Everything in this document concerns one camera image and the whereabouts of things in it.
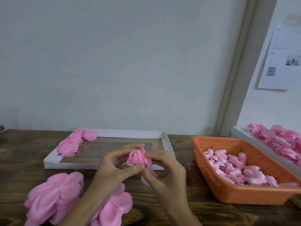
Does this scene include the person's left hand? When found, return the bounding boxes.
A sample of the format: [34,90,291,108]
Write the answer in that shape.
[89,143,146,198]

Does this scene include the grey door frame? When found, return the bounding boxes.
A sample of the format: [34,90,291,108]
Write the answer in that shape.
[214,0,278,137]

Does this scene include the orange plastic basket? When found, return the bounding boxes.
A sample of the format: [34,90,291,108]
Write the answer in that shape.
[192,136,301,205]

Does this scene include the group of finished pink roses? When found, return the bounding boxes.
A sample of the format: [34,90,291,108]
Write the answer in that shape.
[57,128,98,158]

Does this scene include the stack of pink petals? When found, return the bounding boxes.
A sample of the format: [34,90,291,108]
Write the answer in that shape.
[24,172,85,226]
[91,182,134,226]

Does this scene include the person's left forearm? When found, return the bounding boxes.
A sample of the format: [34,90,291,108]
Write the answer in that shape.
[57,187,114,226]

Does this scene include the white paper notice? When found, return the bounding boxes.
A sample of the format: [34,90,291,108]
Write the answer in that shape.
[258,22,301,90]

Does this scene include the person's right forearm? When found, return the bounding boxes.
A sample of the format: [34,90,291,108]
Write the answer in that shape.
[166,201,203,226]

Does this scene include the pink petal flower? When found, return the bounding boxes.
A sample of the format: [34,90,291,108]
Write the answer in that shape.
[126,148,153,168]

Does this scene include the person's right hand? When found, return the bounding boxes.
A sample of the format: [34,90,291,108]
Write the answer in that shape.
[141,149,189,211]

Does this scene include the pink rose buds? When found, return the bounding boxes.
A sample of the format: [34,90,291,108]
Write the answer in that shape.
[202,148,300,187]

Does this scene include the white shallow tray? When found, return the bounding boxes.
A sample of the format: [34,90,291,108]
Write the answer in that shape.
[44,129,176,170]

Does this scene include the pile of pink petals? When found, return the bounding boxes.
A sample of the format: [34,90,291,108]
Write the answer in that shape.
[247,123,301,169]

